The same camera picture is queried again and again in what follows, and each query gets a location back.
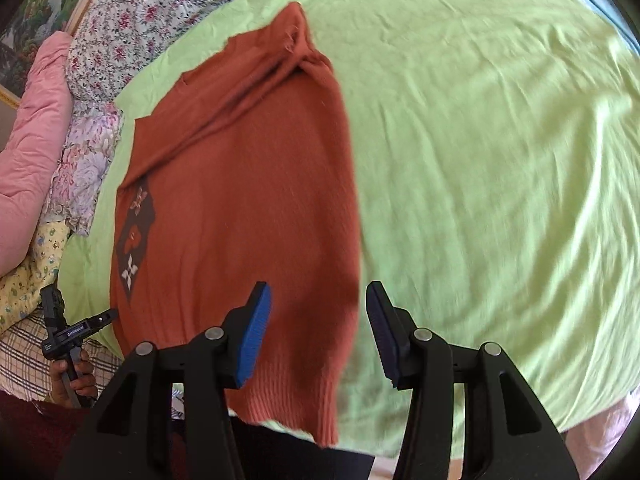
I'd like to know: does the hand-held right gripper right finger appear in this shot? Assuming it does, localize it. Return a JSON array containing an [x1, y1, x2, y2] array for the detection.
[[365, 281, 581, 480]]

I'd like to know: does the white floral quilt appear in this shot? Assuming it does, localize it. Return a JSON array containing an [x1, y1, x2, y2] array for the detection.
[[65, 0, 321, 106]]

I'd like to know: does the yellow cartoon print cloth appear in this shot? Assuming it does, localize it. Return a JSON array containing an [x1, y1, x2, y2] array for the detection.
[[0, 220, 71, 333]]

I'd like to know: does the pink comforter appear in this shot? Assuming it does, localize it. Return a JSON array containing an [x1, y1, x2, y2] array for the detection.
[[0, 31, 75, 276]]

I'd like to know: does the light green bed sheet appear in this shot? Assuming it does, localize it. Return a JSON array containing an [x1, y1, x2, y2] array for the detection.
[[60, 0, 640, 461]]

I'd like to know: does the person's left hand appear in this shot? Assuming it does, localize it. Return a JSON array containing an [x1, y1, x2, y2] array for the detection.
[[48, 347, 97, 409]]

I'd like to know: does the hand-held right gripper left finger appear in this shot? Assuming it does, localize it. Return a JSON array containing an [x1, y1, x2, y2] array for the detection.
[[55, 281, 273, 480]]

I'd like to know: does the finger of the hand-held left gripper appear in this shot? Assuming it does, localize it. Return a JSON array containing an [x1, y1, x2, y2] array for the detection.
[[85, 308, 120, 333]]

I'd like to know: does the plaid cloth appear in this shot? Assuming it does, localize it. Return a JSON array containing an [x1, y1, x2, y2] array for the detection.
[[0, 307, 123, 401]]

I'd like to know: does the orange knit sweater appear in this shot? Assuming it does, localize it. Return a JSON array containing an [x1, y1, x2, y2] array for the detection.
[[109, 1, 363, 447]]

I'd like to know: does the gold framed wall picture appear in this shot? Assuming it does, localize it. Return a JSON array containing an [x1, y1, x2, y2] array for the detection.
[[0, 0, 116, 106]]

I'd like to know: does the person's dark red clothing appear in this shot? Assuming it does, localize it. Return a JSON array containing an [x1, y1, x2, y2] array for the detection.
[[0, 390, 191, 480]]

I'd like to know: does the purple floral pillow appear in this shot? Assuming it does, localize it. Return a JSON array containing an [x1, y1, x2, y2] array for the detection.
[[42, 100, 125, 237]]

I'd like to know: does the light blue cloth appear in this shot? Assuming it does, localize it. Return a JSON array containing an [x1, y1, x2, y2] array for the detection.
[[565, 0, 640, 46]]

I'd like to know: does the pale pink sheet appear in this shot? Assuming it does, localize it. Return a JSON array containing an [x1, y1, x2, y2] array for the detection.
[[565, 390, 640, 461]]

